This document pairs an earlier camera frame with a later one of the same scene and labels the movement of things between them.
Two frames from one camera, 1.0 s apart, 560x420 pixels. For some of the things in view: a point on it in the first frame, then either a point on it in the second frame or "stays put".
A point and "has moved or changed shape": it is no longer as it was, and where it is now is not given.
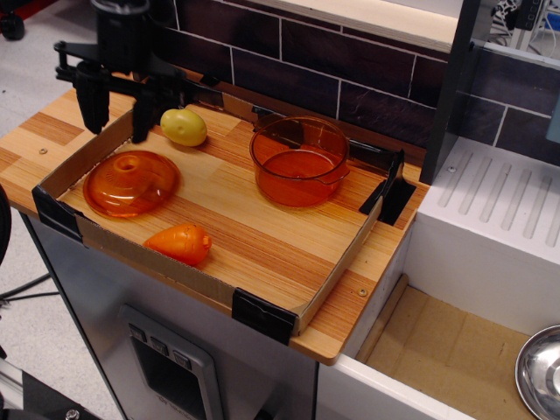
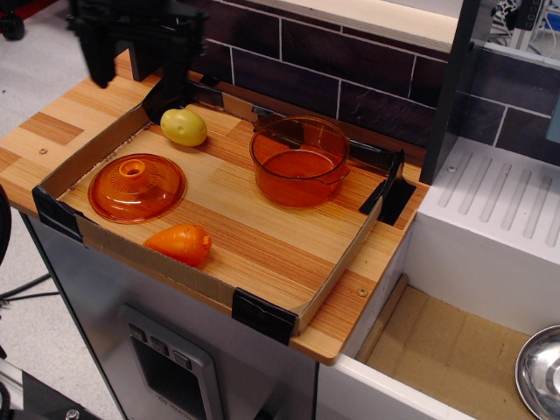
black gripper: (123, 50) to (106, 26)
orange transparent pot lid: (130, 184) has moved or changed shape
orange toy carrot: (185, 242) stays put
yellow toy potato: (184, 126) stays put
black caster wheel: (12, 26) stays put
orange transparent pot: (298, 161) stays put
